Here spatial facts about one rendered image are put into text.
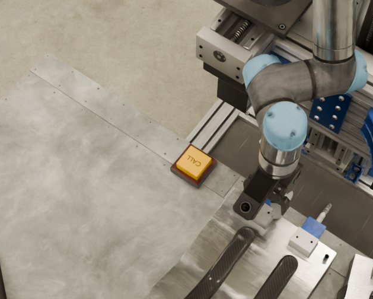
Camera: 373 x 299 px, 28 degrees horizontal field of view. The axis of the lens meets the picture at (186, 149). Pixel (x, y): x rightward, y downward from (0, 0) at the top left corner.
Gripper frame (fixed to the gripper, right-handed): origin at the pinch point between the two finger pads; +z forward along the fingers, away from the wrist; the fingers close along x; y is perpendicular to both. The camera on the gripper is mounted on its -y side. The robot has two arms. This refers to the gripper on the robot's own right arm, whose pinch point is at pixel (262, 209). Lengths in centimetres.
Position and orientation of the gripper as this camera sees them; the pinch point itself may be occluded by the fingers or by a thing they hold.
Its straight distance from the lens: 158.9
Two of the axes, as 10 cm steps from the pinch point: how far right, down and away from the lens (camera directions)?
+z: 0.1, 4.7, 8.8
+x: -8.1, -5.2, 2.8
